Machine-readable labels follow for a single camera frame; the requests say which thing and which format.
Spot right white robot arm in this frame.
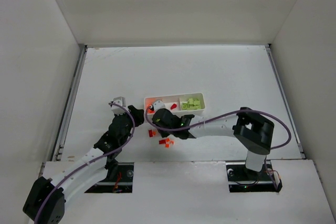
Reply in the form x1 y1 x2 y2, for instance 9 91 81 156
151 108 275 172

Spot small lime green lego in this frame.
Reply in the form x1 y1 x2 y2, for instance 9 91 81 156
181 102 189 110

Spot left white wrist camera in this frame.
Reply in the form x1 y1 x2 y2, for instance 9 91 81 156
109 97 126 115

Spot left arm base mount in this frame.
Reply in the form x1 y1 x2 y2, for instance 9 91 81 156
85 163 134 194

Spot left aluminium rail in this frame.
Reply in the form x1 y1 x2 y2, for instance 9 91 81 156
47 44 88 161

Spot white three-compartment tray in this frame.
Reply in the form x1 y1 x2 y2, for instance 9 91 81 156
144 93 206 116

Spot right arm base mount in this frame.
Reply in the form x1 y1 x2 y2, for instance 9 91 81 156
226 161 283 193

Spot right aluminium rail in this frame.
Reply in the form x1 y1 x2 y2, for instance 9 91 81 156
265 44 301 146

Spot orange round lego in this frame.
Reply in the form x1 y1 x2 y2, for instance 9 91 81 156
145 98 156 106

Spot aluminium rail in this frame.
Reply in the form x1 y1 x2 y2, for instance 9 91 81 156
47 44 88 161
265 44 301 146

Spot large lime green lego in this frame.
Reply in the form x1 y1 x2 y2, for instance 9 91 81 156
187 98 202 110

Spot small orange lego pieces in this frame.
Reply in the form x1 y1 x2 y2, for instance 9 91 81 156
165 138 175 148

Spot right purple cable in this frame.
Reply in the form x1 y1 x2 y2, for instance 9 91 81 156
145 104 292 151

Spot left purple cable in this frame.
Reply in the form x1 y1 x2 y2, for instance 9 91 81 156
36 102 136 224

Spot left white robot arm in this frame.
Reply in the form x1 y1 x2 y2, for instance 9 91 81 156
23 105 144 223

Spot purple cable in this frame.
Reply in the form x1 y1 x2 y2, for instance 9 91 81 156
145 104 292 151
36 102 136 224

